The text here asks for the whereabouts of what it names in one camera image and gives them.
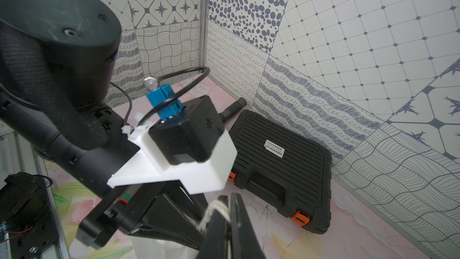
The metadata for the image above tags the black corrugated hose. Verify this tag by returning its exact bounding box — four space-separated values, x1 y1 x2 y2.
218 96 247 123

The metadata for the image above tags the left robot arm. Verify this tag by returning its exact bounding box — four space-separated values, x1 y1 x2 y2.
1 0 205 249

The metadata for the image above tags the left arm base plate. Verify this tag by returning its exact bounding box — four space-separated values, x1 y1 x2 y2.
1 172 59 259

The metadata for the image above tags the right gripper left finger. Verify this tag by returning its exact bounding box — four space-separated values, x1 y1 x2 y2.
196 195 230 259

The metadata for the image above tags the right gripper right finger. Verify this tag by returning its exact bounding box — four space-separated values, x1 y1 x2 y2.
230 193 265 259

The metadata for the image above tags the floral pink table mat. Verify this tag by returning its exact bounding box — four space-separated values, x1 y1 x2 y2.
42 75 432 259

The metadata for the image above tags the black plastic tool case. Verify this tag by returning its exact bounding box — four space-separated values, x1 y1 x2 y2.
228 110 332 235

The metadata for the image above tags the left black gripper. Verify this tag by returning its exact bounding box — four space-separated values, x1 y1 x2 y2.
76 181 208 249

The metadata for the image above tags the white cloth soil bag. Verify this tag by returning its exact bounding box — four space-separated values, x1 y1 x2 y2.
131 236 199 259

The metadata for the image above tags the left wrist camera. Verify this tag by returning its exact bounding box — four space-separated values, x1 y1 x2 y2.
107 95 237 195

